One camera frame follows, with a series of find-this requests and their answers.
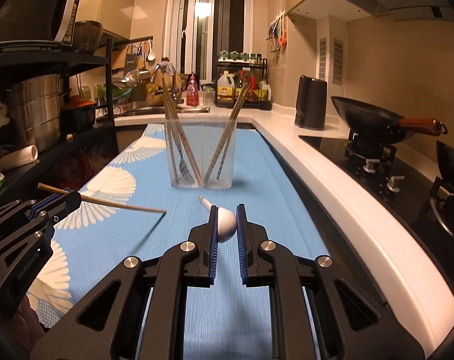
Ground wooden chopstick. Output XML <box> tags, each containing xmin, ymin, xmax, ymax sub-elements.
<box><xmin>203</xmin><ymin>81</ymin><xmax>251</xmax><ymax>184</ymax></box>
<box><xmin>162</xmin><ymin>82</ymin><xmax>192</xmax><ymax>185</ymax></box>
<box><xmin>37</xmin><ymin>183</ymin><xmax>167</xmax><ymax>214</ymax></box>
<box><xmin>163</xmin><ymin>92</ymin><xmax>178</xmax><ymax>185</ymax></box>
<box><xmin>216</xmin><ymin>83</ymin><xmax>249</xmax><ymax>180</ymax></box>
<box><xmin>161</xmin><ymin>76</ymin><xmax>203</xmax><ymax>187</ymax></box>
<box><xmin>206</xmin><ymin>82</ymin><xmax>249</xmax><ymax>181</ymax></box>

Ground white ceramic spoon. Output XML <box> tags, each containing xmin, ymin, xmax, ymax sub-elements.
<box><xmin>216</xmin><ymin>206</ymin><xmax>237</xmax><ymax>243</ymax></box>

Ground chrome kitchen faucet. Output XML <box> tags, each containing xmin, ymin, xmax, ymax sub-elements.
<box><xmin>147</xmin><ymin>58</ymin><xmax>183</xmax><ymax>107</ymax></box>

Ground hanging kitchen tools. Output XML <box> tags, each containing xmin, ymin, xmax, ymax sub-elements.
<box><xmin>266</xmin><ymin>10</ymin><xmax>287</xmax><ymax>53</ymax></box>

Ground person's left hand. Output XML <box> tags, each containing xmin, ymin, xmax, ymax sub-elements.
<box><xmin>4</xmin><ymin>295</ymin><xmax>45</xmax><ymax>359</ymax></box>

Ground white paper roll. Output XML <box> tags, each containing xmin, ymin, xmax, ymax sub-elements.
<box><xmin>0</xmin><ymin>145</ymin><xmax>38</xmax><ymax>171</ymax></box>

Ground black metal shelf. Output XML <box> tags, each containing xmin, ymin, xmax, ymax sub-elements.
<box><xmin>0</xmin><ymin>41</ymin><xmax>119</xmax><ymax>203</ymax></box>

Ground blue patterned tablecloth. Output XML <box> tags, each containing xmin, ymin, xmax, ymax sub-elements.
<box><xmin>26</xmin><ymin>122</ymin><xmax>331</xmax><ymax>360</ymax></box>

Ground orange lidded pot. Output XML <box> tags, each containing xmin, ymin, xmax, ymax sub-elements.
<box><xmin>59</xmin><ymin>95</ymin><xmax>96</xmax><ymax>136</ymax></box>

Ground steel stock pot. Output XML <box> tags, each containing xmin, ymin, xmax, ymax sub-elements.
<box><xmin>7</xmin><ymin>74</ymin><xmax>64</xmax><ymax>152</ymax></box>

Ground black gas stove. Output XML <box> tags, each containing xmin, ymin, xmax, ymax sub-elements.
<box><xmin>301</xmin><ymin>134</ymin><xmax>454</xmax><ymax>294</ymax></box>

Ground clear plastic utensil holder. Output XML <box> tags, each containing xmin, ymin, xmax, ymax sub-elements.
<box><xmin>164</xmin><ymin>116</ymin><xmax>237</xmax><ymax>189</ymax></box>

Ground brown bowl on shelf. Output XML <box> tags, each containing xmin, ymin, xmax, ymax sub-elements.
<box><xmin>72</xmin><ymin>20</ymin><xmax>103</xmax><ymax>54</ymax></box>

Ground hanging white ladle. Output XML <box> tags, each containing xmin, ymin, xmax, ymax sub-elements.
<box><xmin>147</xmin><ymin>39</ymin><xmax>156</xmax><ymax>63</ymax></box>

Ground red dish soap bottle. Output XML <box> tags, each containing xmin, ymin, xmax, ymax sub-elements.
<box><xmin>186</xmin><ymin>73</ymin><xmax>199</xmax><ymax>107</ymax></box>

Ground glass jar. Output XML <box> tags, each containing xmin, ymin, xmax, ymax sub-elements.
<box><xmin>203</xmin><ymin>87</ymin><xmax>216</xmax><ymax>107</ymax></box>

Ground yellow oil jug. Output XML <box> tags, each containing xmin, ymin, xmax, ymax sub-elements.
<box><xmin>216</xmin><ymin>71</ymin><xmax>235</xmax><ymax>107</ymax></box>

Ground black spice rack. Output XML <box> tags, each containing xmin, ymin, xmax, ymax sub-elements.
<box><xmin>215</xmin><ymin>58</ymin><xmax>273</xmax><ymax>111</ymax></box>

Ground black wok red handle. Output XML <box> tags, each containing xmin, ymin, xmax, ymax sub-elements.
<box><xmin>331</xmin><ymin>96</ymin><xmax>448</xmax><ymax>144</ymax></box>

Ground white window frame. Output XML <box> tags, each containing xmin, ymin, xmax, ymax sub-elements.
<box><xmin>163</xmin><ymin>0</ymin><xmax>254</xmax><ymax>83</ymax></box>

